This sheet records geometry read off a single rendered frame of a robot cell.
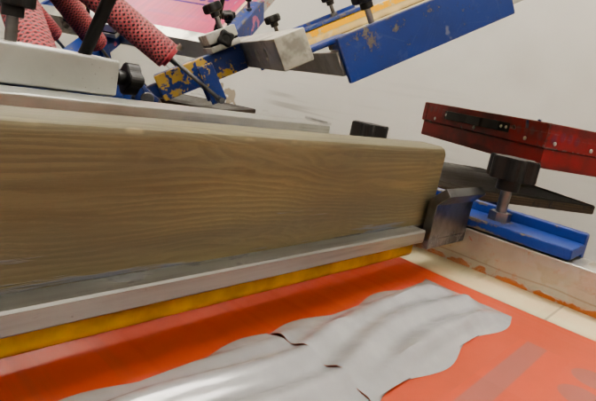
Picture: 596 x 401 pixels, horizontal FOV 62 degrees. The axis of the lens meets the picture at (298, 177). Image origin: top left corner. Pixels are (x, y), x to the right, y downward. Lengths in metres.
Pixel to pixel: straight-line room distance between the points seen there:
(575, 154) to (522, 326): 0.78
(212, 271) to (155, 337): 0.05
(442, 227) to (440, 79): 2.05
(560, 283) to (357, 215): 0.19
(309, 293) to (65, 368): 0.16
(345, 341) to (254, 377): 0.07
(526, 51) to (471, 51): 0.24
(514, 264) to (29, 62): 0.45
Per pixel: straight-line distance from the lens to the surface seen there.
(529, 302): 0.44
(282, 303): 0.32
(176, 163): 0.23
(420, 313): 0.34
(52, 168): 0.20
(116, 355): 0.25
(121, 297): 0.22
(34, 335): 0.24
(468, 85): 2.40
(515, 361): 0.34
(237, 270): 0.25
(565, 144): 1.11
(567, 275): 0.46
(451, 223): 0.45
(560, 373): 0.34
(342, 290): 0.36
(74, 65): 0.51
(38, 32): 0.72
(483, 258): 0.48
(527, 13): 2.38
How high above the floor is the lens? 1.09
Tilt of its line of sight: 11 degrees down
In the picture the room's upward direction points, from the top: 11 degrees clockwise
